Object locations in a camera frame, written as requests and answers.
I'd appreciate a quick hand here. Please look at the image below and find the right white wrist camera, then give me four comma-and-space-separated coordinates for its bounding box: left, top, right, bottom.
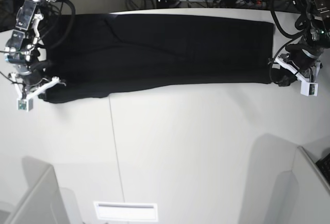
16, 98, 34, 112

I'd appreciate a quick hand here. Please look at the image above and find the white left partition panel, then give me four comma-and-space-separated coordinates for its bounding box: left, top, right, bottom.
1, 166, 71, 223

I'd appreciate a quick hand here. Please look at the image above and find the black T-shirt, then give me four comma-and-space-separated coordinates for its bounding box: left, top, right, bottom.
43, 14, 274, 104

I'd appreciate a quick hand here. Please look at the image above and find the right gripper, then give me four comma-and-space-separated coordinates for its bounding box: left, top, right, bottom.
9, 61, 67, 101

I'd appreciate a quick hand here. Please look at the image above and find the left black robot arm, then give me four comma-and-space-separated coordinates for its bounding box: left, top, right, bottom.
268, 0, 329, 89

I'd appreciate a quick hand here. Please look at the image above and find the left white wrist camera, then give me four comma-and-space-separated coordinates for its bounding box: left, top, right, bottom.
300, 81, 318, 96

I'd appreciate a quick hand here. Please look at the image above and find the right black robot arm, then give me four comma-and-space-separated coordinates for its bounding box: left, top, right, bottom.
2, 0, 67, 110

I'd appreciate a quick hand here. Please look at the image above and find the white partition panel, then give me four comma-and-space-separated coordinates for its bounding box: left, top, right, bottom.
1, 166, 71, 223
289, 147, 329, 223

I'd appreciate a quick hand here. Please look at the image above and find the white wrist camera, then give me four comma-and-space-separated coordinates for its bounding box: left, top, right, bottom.
16, 98, 34, 112
300, 81, 318, 96

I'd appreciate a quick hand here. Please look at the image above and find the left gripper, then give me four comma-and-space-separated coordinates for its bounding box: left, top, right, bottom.
267, 42, 324, 87

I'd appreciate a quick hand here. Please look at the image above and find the black keyboard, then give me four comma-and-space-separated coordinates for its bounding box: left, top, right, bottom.
316, 154, 330, 183

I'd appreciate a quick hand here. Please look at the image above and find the white right partition panel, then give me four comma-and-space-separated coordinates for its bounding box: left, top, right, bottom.
289, 147, 329, 223

